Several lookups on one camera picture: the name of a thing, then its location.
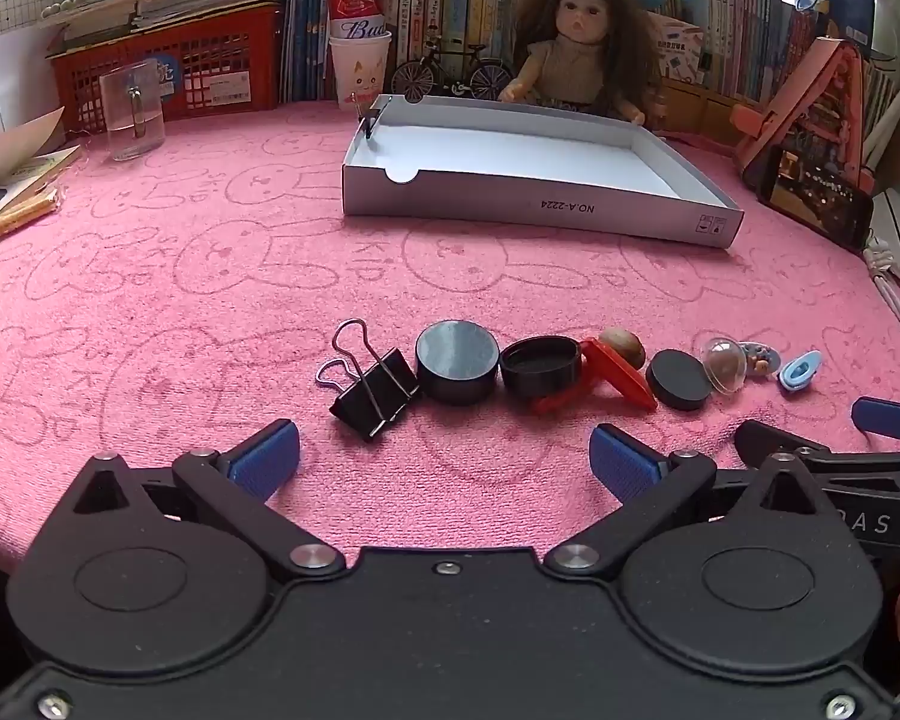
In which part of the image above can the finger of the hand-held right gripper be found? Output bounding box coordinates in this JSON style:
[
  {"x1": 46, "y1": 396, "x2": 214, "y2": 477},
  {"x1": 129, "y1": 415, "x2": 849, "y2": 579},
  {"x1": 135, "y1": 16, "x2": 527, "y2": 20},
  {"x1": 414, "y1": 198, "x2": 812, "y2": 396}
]
[
  {"x1": 851, "y1": 396, "x2": 900, "y2": 445},
  {"x1": 733, "y1": 420, "x2": 833, "y2": 470}
]

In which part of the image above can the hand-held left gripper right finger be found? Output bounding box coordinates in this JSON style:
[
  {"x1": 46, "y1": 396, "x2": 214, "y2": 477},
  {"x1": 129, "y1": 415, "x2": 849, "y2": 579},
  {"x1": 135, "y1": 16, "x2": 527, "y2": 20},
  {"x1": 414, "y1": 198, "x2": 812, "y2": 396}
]
[{"x1": 544, "y1": 422, "x2": 831, "y2": 582}]

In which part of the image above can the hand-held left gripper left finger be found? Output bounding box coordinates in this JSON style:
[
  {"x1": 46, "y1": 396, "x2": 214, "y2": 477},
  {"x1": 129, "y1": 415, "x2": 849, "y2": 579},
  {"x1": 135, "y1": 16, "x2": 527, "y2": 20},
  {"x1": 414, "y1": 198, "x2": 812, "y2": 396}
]
[{"x1": 67, "y1": 420, "x2": 347, "y2": 582}]

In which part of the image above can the light blue capsule base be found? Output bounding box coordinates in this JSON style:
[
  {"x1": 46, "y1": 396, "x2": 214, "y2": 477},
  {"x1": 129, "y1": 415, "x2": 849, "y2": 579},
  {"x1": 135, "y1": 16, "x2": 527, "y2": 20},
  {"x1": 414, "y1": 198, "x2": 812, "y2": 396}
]
[{"x1": 778, "y1": 350, "x2": 826, "y2": 393}]

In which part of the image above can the tiny toy figure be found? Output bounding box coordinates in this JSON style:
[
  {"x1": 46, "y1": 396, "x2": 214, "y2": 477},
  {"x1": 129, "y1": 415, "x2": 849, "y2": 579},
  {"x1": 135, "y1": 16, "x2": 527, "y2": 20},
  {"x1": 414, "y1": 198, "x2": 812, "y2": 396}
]
[{"x1": 742, "y1": 341, "x2": 781, "y2": 377}]

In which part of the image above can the clear plastic capsule dome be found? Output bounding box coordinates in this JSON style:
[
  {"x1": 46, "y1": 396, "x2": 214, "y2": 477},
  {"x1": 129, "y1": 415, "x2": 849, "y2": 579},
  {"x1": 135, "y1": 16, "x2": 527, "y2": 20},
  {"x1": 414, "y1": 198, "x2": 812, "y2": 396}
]
[{"x1": 701, "y1": 336, "x2": 751, "y2": 397}]

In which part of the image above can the thin black round disc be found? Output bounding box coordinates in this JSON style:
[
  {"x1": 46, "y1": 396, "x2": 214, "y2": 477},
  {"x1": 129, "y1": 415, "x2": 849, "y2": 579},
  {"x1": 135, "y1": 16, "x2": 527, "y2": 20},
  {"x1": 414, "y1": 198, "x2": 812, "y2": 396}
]
[{"x1": 645, "y1": 349, "x2": 713, "y2": 412}]

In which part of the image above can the brown oval stone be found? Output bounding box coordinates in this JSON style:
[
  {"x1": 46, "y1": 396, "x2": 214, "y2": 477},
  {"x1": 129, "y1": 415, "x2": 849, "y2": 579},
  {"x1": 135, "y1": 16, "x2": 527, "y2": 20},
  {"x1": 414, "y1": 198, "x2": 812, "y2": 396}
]
[{"x1": 598, "y1": 326, "x2": 648, "y2": 370}]

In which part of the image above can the large black binder clip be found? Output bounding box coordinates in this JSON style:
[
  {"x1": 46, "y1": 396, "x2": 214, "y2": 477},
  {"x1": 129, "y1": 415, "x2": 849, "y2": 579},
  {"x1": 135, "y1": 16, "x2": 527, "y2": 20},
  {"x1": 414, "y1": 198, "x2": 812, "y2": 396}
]
[{"x1": 315, "y1": 319, "x2": 422, "y2": 442}]

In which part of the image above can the thick black round puck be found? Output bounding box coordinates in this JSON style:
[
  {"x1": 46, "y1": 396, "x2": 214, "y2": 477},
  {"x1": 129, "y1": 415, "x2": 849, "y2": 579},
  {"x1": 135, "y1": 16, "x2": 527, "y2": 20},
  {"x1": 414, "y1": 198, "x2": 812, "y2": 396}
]
[{"x1": 415, "y1": 321, "x2": 500, "y2": 406}]

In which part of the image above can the white cardboard box tray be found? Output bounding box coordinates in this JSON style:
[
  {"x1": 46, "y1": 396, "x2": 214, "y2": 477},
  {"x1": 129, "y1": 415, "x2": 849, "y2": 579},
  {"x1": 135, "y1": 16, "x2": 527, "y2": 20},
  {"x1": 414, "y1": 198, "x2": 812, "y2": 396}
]
[{"x1": 341, "y1": 94, "x2": 745, "y2": 248}]

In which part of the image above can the small black binder clip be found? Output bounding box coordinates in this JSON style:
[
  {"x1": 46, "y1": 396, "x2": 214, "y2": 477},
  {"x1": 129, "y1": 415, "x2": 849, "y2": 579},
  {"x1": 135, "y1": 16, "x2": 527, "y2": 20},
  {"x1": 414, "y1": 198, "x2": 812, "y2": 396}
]
[{"x1": 349, "y1": 92, "x2": 382, "y2": 140}]

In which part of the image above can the black round open container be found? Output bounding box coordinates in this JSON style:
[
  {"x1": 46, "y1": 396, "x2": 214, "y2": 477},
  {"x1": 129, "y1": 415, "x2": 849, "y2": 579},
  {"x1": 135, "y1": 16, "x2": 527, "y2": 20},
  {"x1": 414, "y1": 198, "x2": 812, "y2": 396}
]
[{"x1": 499, "y1": 336, "x2": 586, "y2": 402}]

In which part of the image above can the pink rabbit print blanket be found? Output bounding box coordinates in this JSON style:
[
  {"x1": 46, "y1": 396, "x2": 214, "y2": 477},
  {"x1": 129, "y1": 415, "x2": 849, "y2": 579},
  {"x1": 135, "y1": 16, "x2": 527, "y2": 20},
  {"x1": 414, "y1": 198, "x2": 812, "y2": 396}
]
[{"x1": 0, "y1": 101, "x2": 900, "y2": 578}]

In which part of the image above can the black smartphone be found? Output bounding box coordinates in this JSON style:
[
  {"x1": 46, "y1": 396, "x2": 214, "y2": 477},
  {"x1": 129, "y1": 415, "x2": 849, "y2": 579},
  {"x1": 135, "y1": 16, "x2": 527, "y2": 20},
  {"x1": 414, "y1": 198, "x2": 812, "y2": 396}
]
[{"x1": 757, "y1": 144, "x2": 875, "y2": 250}]

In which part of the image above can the pink house shaped bag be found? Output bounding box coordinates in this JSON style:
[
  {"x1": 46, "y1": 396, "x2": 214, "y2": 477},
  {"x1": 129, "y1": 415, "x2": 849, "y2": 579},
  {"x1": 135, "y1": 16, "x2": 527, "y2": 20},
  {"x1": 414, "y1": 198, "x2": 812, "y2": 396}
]
[{"x1": 731, "y1": 37, "x2": 882, "y2": 192}]

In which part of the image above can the wooden drawer box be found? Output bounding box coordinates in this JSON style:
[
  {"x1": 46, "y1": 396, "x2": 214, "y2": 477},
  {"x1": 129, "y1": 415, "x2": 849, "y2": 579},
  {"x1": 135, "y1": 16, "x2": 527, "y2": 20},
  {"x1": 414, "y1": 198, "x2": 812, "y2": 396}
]
[{"x1": 656, "y1": 79, "x2": 758, "y2": 143}]

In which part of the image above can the yellow snack stick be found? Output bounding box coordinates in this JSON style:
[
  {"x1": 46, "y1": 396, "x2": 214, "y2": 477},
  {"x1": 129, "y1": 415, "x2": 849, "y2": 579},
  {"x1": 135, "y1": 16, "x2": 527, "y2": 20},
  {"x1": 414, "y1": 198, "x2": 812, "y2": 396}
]
[{"x1": 0, "y1": 191, "x2": 61, "y2": 237}]

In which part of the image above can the clear glass cup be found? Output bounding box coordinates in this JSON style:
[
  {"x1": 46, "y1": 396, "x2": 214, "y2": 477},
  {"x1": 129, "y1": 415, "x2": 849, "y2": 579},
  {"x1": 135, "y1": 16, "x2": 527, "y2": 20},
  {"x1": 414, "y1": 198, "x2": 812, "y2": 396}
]
[{"x1": 99, "y1": 60, "x2": 167, "y2": 162}]

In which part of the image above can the colourful printed carton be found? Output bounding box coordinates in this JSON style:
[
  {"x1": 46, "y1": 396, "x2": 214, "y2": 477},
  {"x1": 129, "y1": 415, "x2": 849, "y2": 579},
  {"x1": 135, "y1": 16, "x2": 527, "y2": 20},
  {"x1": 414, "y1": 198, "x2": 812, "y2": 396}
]
[{"x1": 656, "y1": 19, "x2": 706, "y2": 80}]

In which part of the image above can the open paper booklet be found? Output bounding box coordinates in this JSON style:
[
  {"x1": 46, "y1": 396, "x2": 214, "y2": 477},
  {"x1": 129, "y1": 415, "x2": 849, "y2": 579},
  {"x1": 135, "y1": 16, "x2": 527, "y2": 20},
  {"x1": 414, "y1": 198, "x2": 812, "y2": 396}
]
[{"x1": 0, "y1": 105, "x2": 83, "y2": 256}]

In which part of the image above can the white paper cup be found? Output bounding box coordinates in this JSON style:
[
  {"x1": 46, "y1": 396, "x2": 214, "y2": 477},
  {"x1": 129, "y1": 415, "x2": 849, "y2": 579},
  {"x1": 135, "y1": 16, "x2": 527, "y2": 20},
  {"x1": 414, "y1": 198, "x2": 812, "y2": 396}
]
[{"x1": 328, "y1": 34, "x2": 391, "y2": 106}]

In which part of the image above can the black miniature bicycle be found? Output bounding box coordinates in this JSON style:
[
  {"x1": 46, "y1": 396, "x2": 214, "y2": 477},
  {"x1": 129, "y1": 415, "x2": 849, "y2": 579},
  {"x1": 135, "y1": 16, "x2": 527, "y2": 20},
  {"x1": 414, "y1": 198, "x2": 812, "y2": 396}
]
[{"x1": 390, "y1": 34, "x2": 515, "y2": 103}]

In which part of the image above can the red plastic basket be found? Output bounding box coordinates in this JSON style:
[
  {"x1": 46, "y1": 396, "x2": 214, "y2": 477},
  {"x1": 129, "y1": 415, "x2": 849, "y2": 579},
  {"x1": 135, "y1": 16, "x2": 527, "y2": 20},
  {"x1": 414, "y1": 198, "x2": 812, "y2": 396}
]
[{"x1": 49, "y1": 4, "x2": 286, "y2": 128}]

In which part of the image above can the brown haired doll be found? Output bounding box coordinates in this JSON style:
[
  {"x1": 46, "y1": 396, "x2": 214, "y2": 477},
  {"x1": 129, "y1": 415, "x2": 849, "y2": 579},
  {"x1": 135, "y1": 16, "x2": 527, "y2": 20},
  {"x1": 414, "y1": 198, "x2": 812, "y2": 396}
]
[{"x1": 497, "y1": 0, "x2": 665, "y2": 128}]

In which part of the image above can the red beverage can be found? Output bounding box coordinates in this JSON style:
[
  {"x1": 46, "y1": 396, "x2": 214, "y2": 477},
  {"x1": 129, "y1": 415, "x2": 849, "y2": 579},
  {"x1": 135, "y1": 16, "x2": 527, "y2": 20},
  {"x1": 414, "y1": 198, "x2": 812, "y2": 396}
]
[{"x1": 327, "y1": 0, "x2": 392, "y2": 42}]

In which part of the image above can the white grid board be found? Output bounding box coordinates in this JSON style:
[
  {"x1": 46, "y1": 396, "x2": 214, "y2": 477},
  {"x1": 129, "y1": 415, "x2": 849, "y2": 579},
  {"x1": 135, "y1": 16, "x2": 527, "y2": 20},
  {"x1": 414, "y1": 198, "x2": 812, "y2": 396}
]
[{"x1": 0, "y1": 0, "x2": 95, "y2": 46}]

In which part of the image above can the white cable bundle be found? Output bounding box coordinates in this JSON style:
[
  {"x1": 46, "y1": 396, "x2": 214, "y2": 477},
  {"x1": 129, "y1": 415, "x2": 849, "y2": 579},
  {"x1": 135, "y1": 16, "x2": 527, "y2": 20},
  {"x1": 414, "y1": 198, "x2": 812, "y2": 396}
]
[{"x1": 862, "y1": 236, "x2": 900, "y2": 383}]

